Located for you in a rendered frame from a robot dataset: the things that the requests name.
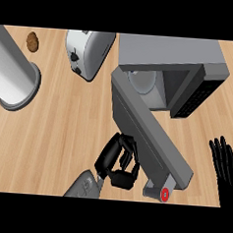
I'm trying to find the white paper towel roll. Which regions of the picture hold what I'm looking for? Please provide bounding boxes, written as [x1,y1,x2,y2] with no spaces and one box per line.
[0,25,41,108]

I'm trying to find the glass microwave turntable plate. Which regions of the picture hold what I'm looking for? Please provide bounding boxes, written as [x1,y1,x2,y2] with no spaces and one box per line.
[125,68,158,96]

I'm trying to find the brown potato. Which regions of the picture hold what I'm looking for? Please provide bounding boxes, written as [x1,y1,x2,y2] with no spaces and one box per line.
[25,30,40,54]

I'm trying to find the white toaster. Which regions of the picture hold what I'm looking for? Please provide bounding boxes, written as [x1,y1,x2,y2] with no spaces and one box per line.
[62,29,117,85]

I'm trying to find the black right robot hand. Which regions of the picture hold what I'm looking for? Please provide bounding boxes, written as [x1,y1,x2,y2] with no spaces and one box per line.
[204,134,233,209]

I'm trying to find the grey microwave door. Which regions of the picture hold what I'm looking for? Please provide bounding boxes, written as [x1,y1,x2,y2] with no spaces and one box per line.
[103,68,202,192]

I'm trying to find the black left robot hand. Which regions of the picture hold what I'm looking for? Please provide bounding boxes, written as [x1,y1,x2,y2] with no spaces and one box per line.
[91,130,143,192]

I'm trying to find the grey microwave body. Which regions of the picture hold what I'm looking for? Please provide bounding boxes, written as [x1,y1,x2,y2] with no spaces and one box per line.
[113,32,233,123]

